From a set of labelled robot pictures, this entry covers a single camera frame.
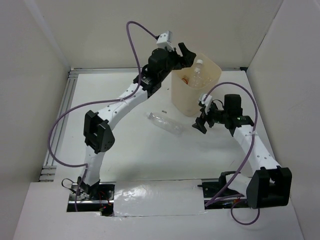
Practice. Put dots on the aluminium frame rail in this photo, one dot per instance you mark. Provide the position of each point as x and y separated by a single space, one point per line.
142 151

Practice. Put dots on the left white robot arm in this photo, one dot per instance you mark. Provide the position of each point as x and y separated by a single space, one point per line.
99 126

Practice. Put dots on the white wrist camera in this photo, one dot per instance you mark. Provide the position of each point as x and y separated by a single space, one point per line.
164 41
205 102

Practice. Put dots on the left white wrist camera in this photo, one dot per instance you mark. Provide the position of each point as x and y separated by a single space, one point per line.
164 41

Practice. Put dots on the clear bottle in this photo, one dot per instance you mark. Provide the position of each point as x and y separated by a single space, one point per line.
206 80
165 123

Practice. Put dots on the red cap labelled bottle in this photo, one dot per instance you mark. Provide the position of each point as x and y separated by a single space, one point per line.
186 80

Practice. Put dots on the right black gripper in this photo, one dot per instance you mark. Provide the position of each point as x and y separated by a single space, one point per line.
200 122

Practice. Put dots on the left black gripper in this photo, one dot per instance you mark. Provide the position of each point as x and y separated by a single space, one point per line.
188 57

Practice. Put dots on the clear bottle pointing down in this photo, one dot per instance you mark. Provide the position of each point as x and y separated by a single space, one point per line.
196 80

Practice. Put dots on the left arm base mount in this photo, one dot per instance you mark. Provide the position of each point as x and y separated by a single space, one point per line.
101 202

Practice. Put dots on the beige plastic bin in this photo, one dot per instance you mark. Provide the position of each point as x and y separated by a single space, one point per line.
184 97

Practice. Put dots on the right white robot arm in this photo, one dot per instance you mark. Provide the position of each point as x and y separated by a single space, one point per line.
270 184

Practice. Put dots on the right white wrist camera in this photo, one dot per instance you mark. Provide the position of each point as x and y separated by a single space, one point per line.
205 102

